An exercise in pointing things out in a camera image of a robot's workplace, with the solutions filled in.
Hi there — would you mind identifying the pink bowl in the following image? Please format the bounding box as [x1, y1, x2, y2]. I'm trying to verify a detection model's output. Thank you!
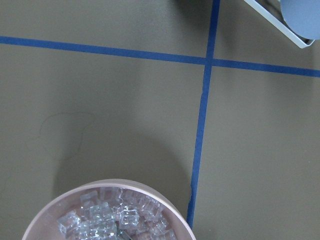
[22, 179, 196, 240]

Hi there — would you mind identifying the white wire cup rack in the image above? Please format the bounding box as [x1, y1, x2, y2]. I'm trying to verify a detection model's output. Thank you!
[244, 0, 315, 49]

